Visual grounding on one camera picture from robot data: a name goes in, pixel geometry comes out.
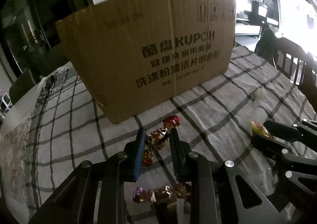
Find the brown wooden chair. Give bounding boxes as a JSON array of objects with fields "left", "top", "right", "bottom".
[{"left": 271, "top": 37, "right": 317, "bottom": 96}]

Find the white storage cube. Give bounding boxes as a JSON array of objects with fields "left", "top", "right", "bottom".
[{"left": 0, "top": 90, "right": 13, "bottom": 116}]

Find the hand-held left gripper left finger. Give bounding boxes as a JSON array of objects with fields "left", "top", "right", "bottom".
[{"left": 28, "top": 129, "right": 146, "bottom": 224}]

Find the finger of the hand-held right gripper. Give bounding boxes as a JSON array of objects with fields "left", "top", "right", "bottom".
[
  {"left": 250, "top": 134, "right": 317, "bottom": 206},
  {"left": 264, "top": 118, "right": 317, "bottom": 143}
]

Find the brown cardboard box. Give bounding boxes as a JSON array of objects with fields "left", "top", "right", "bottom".
[{"left": 55, "top": 0, "right": 237, "bottom": 124}]

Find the white translucent candy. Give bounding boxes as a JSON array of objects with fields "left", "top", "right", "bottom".
[{"left": 253, "top": 88, "right": 267, "bottom": 102}]

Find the dark upholstered chair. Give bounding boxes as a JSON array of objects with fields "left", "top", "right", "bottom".
[{"left": 9, "top": 68, "right": 37, "bottom": 104}]

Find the string of candies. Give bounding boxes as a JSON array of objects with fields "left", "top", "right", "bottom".
[{"left": 132, "top": 115, "right": 192, "bottom": 206}]

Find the yellow candy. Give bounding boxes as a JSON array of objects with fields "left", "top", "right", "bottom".
[{"left": 249, "top": 120, "right": 274, "bottom": 139}]

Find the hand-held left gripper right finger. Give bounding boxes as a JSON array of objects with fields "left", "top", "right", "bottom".
[{"left": 168, "top": 129, "right": 285, "bottom": 224}]

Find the plaid grey white cloth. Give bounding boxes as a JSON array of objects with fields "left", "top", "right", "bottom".
[{"left": 0, "top": 43, "right": 317, "bottom": 224}]

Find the dark sliding glass door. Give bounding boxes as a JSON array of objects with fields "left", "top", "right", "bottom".
[{"left": 0, "top": 0, "right": 95, "bottom": 83}]

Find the dark jacket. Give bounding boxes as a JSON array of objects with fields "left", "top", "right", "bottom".
[{"left": 254, "top": 28, "right": 278, "bottom": 57}]

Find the black television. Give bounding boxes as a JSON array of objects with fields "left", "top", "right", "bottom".
[{"left": 250, "top": 0, "right": 279, "bottom": 26}]

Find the white low cabinet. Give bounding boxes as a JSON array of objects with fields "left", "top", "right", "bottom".
[{"left": 234, "top": 17, "right": 263, "bottom": 38}]

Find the floral table mat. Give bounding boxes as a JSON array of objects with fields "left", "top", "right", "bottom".
[{"left": 0, "top": 113, "right": 35, "bottom": 202}]

